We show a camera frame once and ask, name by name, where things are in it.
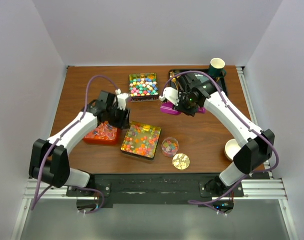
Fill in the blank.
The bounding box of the aluminium frame rail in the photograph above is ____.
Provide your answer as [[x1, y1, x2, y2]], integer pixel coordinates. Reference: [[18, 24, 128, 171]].
[[23, 178, 287, 200]]

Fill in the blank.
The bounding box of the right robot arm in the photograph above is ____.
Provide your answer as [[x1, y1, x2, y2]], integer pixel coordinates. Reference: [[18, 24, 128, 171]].
[[175, 70, 277, 197]]

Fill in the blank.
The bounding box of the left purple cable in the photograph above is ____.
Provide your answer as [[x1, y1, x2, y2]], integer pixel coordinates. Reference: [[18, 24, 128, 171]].
[[31, 74, 121, 215]]

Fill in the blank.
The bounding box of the candy tin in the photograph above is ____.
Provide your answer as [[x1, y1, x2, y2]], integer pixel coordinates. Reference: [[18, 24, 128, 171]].
[[129, 72, 159, 102], [120, 121, 161, 161]]

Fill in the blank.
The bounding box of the dark green cup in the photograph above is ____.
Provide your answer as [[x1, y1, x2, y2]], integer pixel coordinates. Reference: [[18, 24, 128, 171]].
[[207, 57, 226, 78]]

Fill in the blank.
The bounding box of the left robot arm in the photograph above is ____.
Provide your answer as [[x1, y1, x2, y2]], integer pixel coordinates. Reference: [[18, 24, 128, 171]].
[[29, 90, 131, 196]]

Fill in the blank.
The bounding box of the gold jar lid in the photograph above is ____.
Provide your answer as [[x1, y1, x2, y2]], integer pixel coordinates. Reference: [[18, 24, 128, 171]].
[[172, 153, 190, 170]]

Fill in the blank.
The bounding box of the gold fork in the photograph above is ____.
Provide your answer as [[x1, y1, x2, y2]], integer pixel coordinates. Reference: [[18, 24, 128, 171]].
[[169, 71, 178, 89]]

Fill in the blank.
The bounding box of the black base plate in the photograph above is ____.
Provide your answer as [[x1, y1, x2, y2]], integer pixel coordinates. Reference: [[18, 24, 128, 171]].
[[66, 173, 244, 211]]

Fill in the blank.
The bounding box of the blue ceramic plate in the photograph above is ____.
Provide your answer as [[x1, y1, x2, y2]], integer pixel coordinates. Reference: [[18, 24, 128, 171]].
[[193, 71, 215, 86]]

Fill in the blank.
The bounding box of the clear plastic jar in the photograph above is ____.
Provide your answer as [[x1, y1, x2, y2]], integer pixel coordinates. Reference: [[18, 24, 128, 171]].
[[161, 137, 179, 158]]

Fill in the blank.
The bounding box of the purple cable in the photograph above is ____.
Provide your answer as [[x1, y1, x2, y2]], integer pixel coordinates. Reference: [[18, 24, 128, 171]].
[[31, 74, 121, 215], [161, 70, 279, 215]]

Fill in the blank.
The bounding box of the orange candy box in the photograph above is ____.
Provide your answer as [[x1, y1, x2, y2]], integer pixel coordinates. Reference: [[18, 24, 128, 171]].
[[83, 121, 120, 145]]

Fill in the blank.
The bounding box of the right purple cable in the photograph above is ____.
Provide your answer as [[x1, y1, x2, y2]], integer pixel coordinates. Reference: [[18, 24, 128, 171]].
[[161, 70, 279, 215]]

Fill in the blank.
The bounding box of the purple plastic scoop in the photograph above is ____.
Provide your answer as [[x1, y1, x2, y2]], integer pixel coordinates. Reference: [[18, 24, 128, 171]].
[[160, 102, 206, 116]]

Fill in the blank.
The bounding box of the black serving tray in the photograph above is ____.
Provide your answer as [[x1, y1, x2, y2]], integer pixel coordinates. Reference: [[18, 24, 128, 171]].
[[166, 68, 228, 95]]

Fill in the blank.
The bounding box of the white paper bowl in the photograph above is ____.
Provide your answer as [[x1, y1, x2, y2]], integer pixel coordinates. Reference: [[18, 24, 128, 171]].
[[224, 138, 241, 161]]

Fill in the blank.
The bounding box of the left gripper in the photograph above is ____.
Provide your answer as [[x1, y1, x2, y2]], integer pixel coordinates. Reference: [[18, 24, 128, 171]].
[[106, 103, 130, 130]]

